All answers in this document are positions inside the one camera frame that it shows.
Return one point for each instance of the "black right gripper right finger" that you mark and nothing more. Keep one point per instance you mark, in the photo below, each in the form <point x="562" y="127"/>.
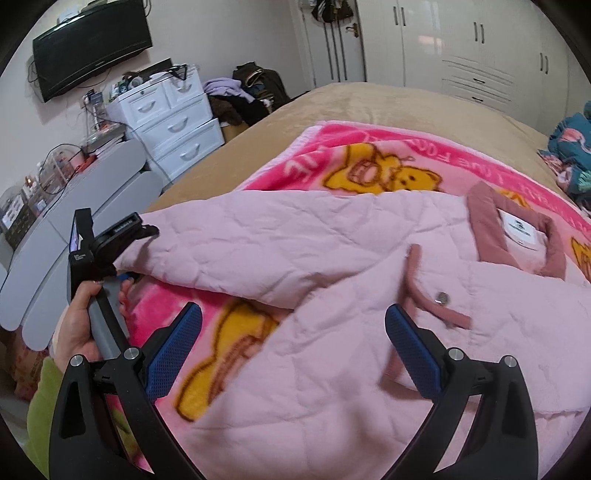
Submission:
<point x="502" y="442"/>

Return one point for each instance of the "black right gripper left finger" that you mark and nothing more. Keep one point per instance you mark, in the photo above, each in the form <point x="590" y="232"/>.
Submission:
<point x="84" y="443"/>

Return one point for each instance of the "pink quilted jacket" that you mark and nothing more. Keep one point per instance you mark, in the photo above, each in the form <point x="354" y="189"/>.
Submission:
<point x="325" y="397"/>

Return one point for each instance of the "green sleeve forearm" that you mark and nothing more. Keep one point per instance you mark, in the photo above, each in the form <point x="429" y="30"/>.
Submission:
<point x="41" y="410"/>

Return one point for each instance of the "purple clothes pile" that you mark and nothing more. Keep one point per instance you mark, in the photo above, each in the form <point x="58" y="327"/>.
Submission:
<point x="226" y="87"/>

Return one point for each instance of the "left hand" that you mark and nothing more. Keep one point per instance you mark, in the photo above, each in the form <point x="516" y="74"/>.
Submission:
<point x="73" y="335"/>

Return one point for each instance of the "beige bed cover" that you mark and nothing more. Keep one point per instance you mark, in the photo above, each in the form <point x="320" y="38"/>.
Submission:
<point x="488" y="131"/>

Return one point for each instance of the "white drawer cabinet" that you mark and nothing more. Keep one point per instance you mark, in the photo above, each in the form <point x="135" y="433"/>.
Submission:
<point x="172" y="118"/>

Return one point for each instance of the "pink bear fleece blanket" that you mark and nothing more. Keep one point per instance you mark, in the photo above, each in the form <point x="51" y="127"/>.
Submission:
<point x="344" y="159"/>

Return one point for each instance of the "black bag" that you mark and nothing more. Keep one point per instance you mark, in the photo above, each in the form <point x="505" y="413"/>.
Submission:
<point x="262" y="83"/>

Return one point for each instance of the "blue flamingo duvet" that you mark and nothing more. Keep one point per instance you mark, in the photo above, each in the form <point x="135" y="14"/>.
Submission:
<point x="568" y="155"/>

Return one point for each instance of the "white door with hangings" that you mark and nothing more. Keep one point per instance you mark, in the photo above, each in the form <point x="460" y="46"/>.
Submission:
<point x="331" y="41"/>

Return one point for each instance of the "white wardrobe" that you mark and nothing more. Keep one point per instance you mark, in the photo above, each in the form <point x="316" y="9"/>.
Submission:
<point x="504" y="55"/>

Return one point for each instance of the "black wall television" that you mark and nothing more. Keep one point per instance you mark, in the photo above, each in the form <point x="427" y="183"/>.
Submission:
<point x="87" y="44"/>

